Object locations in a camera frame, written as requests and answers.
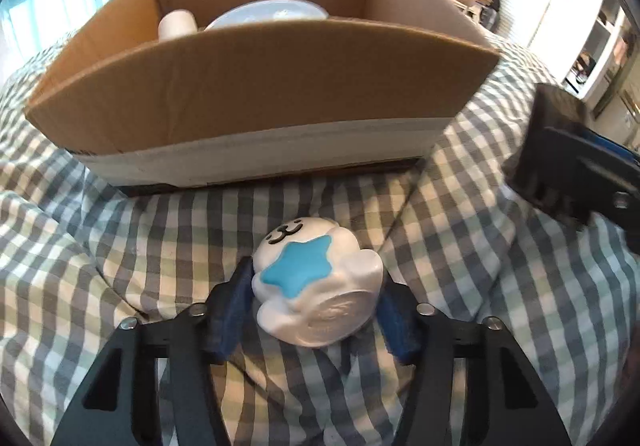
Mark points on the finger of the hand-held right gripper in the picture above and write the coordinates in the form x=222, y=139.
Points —
x=610, y=175

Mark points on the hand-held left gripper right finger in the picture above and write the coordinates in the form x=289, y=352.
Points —
x=395, y=326

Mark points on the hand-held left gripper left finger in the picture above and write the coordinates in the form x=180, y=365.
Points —
x=232, y=311

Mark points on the black rectangular case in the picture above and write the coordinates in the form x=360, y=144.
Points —
x=540, y=186

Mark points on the white seal-shaped toy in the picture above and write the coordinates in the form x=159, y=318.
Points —
x=345, y=266

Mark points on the brown cardboard box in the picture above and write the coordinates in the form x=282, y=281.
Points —
x=250, y=90

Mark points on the white plastic bottle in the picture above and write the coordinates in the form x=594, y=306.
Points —
x=176, y=24

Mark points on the light blue plate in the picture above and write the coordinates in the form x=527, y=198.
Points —
x=265, y=14

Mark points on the grey checked blanket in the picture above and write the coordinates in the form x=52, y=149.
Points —
x=150, y=251

